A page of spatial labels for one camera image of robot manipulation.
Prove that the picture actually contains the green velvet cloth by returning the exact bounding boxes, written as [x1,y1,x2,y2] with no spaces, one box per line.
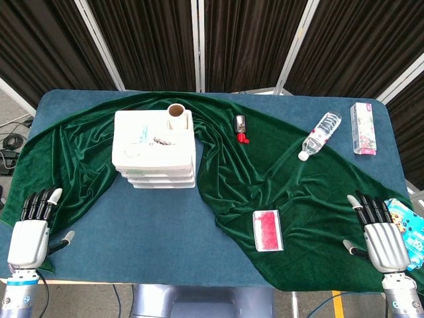
[0,91,424,294]

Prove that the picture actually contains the black ink bottle red cap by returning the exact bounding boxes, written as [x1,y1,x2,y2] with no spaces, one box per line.
[233,114,252,146]

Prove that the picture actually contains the dark pleated folding screen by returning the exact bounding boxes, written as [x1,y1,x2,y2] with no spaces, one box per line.
[0,0,424,191]

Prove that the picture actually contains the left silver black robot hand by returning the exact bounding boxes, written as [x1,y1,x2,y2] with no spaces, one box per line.
[7,187,76,271]

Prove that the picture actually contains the blue floor cable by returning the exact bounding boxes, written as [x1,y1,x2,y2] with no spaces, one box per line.
[314,290,385,318]

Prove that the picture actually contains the black floor cables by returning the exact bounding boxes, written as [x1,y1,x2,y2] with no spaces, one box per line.
[0,121,34,176]

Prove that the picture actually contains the white paper roll cardboard core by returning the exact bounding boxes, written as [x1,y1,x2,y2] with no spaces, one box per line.
[166,103,188,131]

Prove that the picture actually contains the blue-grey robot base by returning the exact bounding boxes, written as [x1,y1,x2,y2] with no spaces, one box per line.
[131,284,276,318]

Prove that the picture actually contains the tall floral print carton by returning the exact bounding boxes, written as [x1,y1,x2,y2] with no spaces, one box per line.
[350,101,378,156]

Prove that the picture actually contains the white plastic drawer organizer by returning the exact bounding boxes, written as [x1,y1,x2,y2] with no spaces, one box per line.
[111,109,197,189]

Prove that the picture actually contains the clear plastic ring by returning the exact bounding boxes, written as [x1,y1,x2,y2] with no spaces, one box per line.
[124,142,143,159]

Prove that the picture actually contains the red ink pad clear case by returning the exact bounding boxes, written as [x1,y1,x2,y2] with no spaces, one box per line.
[252,209,286,253]

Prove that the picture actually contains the clear plastic water bottle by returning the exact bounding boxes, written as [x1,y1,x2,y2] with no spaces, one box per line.
[297,111,343,162]

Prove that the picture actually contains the clear drawer holding green notebook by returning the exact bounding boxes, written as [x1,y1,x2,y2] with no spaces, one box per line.
[115,167,195,176]

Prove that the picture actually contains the blue snack packet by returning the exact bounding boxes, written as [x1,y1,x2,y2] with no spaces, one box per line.
[384,197,424,272]

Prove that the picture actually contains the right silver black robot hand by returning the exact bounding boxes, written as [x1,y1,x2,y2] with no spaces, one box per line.
[342,190,411,274]

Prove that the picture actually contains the dark metal chain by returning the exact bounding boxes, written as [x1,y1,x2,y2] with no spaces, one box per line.
[152,135,178,147]

